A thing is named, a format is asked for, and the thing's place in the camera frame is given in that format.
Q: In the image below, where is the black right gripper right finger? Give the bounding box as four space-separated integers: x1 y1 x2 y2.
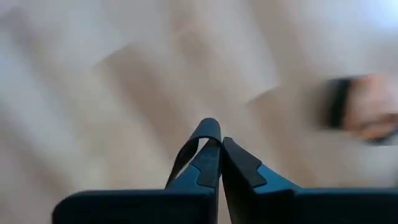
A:
221 136 301 224

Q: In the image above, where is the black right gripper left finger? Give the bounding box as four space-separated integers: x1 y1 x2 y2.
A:
166 140 223 192

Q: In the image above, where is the wide black rubber band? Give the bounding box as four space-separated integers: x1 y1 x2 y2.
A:
320 76 357 131
164 117 223 190

